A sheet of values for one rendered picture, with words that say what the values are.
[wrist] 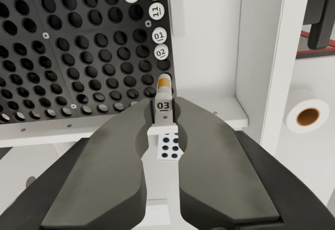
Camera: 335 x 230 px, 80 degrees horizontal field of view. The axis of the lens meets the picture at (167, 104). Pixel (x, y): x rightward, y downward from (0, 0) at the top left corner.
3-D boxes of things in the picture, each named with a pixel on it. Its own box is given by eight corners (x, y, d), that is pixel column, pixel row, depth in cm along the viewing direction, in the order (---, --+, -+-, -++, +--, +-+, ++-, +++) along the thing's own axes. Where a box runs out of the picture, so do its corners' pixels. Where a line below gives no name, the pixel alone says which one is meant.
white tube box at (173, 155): (223, 118, 39) (228, 130, 36) (215, 151, 43) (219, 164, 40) (159, 115, 39) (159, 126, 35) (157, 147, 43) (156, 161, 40)
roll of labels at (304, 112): (323, 97, 37) (339, 108, 33) (296, 125, 40) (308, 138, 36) (292, 82, 35) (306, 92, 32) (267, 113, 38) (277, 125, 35)
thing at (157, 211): (167, 198, 51) (167, 204, 50) (170, 218, 56) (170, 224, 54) (118, 202, 52) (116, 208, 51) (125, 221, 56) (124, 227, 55)
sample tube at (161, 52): (169, 44, 22) (170, 57, 18) (159, 49, 22) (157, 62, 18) (165, 33, 21) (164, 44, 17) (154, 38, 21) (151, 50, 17)
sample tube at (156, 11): (164, -1, 20) (163, 2, 16) (165, 13, 20) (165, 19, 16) (151, 1, 20) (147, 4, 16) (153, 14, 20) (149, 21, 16)
